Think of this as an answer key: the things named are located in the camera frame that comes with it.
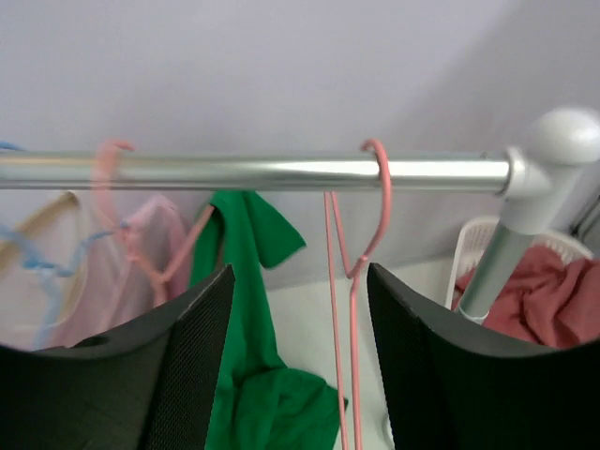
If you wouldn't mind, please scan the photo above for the blue wire hanger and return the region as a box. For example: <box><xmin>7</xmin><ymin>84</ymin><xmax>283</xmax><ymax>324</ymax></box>
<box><xmin>0</xmin><ymin>140</ymin><xmax>116</xmax><ymax>351</ymax></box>

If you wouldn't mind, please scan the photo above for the silver clothes rack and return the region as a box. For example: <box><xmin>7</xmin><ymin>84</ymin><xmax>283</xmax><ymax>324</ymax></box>
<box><xmin>0</xmin><ymin>106</ymin><xmax>600</xmax><ymax>324</ymax></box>

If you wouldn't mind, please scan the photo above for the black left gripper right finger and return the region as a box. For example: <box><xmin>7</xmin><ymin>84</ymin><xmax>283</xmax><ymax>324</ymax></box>
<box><xmin>367</xmin><ymin>263</ymin><xmax>599</xmax><ymax>449</ymax></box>

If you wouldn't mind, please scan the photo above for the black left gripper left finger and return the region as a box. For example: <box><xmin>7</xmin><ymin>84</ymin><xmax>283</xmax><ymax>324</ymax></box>
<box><xmin>1</xmin><ymin>266</ymin><xmax>234</xmax><ymax>449</ymax></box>

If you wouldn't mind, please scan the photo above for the wooden hanger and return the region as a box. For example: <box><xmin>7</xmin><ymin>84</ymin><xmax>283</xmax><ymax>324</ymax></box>
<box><xmin>0</xmin><ymin>191</ymin><xmax>90</xmax><ymax>324</ymax></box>

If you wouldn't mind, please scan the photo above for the green t-shirt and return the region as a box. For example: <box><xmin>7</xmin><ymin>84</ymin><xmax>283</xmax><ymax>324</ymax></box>
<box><xmin>189</xmin><ymin>190</ymin><xmax>339</xmax><ymax>449</ymax></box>

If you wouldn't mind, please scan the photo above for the dusty red t-shirt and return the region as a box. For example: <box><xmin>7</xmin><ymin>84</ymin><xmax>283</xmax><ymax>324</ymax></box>
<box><xmin>452</xmin><ymin>246</ymin><xmax>600</xmax><ymax>351</ymax></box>

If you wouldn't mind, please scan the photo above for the light pink t-shirt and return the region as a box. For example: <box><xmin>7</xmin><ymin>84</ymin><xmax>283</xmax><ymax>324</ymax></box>
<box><xmin>48</xmin><ymin>195</ymin><xmax>188</xmax><ymax>347</ymax></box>

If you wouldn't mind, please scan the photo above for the pink wire hanger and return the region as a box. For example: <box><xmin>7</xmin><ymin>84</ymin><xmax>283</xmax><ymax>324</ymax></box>
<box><xmin>92</xmin><ymin>140</ymin><xmax>215</xmax><ymax>307</ymax></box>
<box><xmin>322</xmin><ymin>138</ymin><xmax>393</xmax><ymax>450</ymax></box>

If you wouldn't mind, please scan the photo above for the white perforated plastic basket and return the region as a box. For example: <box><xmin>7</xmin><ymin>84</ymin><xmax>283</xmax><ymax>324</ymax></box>
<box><xmin>444</xmin><ymin>217</ymin><xmax>593</xmax><ymax>309</ymax></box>

